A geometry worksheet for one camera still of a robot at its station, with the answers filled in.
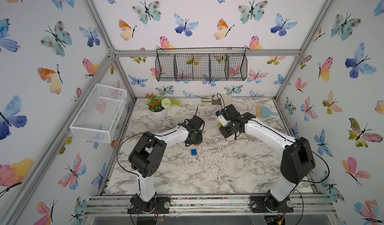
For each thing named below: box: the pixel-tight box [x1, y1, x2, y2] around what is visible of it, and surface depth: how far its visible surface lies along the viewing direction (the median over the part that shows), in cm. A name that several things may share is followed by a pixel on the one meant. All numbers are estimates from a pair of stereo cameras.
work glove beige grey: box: [200, 93, 232, 106], surface depth 124 cm
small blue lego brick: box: [191, 149, 198, 156], surface depth 93 cm
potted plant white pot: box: [145, 93, 182, 120], surface depth 100 cm
